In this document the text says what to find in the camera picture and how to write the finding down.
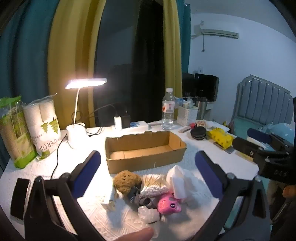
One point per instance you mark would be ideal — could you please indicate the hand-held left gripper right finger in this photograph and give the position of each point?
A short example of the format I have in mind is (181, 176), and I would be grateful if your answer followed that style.
(208, 173)

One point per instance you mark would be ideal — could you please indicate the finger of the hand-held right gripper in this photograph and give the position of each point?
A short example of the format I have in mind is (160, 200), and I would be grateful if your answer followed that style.
(245, 147)
(259, 135)

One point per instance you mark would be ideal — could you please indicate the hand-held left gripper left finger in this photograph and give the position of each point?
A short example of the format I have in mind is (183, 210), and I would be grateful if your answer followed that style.
(89, 171)

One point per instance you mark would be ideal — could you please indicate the pink plush toy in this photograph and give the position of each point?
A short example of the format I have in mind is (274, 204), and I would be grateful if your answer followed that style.
(167, 204)

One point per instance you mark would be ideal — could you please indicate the brown cardboard box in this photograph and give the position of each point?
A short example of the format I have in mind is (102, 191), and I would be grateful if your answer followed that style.
(143, 162)

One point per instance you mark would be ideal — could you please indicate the cotton swab pack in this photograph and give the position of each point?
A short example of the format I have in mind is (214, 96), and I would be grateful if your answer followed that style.
(152, 183)

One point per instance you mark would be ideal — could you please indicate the grey knitted glove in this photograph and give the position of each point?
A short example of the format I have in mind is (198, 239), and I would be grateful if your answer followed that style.
(141, 200)

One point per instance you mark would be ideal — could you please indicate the white fluffy puff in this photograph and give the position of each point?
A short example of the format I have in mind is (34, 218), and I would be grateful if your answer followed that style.
(149, 214)

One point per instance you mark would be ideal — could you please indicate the person's right hand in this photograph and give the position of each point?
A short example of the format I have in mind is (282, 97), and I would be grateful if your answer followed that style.
(290, 191)

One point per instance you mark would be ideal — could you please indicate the person's left hand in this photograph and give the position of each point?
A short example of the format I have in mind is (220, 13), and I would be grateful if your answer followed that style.
(136, 235)

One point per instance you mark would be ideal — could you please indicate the grey metal scraper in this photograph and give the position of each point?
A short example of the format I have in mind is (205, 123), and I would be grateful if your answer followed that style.
(224, 149)

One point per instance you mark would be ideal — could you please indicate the light blue plastic bag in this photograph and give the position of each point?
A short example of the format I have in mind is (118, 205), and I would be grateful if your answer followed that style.
(282, 128)

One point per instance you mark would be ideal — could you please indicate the yellow packet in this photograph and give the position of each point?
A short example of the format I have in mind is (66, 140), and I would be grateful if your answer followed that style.
(219, 138)

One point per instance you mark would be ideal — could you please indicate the grey padded headboard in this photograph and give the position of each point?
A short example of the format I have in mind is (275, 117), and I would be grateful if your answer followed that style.
(263, 102)

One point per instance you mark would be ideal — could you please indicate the white embossed table cover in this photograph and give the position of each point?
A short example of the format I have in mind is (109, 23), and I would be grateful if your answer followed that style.
(92, 208)

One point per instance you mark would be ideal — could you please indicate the white desk lamp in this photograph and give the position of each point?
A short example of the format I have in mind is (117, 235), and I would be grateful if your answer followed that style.
(75, 136)

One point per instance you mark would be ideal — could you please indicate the black round case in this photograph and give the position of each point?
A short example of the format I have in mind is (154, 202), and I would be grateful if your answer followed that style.
(198, 133)

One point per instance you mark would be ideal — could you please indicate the dotted sticker sheet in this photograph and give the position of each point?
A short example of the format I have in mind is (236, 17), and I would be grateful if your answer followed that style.
(201, 123)

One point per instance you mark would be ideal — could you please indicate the utility knife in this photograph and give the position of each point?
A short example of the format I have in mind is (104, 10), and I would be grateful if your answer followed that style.
(185, 129)

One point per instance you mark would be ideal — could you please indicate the white charger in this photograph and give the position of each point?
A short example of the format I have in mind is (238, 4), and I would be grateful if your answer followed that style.
(118, 122)

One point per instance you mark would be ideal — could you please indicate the steel thermos cup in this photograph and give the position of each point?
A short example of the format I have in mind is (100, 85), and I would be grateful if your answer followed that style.
(202, 109)

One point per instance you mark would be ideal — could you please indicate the white woven basket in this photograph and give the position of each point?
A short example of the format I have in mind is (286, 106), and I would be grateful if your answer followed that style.
(187, 115)

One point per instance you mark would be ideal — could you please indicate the black power adapter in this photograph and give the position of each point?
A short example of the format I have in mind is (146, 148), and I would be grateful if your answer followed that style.
(126, 121)

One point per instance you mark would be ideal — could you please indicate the white power strip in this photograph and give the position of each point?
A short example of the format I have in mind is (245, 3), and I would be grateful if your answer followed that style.
(138, 126)

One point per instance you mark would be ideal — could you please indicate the white paper cup pack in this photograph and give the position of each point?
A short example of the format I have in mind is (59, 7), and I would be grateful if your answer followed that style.
(41, 122)

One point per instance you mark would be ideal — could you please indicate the black monitor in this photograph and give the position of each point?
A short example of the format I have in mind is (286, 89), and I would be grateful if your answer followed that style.
(203, 85)

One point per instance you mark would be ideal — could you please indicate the clear water bottle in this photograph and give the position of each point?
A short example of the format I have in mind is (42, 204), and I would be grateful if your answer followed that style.
(168, 111)

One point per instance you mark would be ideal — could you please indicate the black phone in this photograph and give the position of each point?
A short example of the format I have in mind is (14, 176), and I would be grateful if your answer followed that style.
(19, 199)

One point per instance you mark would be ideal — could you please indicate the blue white packets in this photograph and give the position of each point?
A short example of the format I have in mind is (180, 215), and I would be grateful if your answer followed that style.
(183, 102)

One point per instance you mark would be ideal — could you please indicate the green paper cup pack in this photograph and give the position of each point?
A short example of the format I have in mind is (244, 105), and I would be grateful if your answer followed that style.
(16, 139)

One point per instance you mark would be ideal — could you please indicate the white air conditioner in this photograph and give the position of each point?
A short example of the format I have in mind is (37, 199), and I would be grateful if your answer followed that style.
(217, 32)

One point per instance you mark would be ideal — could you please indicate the narrow yellow curtain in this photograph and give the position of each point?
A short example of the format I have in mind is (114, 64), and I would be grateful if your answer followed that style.
(173, 58)

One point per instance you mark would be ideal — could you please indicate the narrow teal curtain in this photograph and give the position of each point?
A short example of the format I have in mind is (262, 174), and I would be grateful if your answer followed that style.
(186, 34)

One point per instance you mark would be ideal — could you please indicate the wide yellow curtain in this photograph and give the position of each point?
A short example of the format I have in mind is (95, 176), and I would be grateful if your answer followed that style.
(71, 46)

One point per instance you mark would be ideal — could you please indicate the wide teal curtain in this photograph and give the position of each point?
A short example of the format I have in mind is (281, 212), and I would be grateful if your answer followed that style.
(25, 46)

